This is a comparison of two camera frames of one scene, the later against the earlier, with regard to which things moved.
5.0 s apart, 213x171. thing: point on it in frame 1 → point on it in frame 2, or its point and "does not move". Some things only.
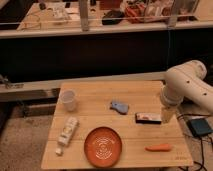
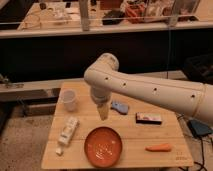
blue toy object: (122, 107) does not move
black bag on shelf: (113, 17) does not move
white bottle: (67, 134) does not move
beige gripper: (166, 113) → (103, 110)
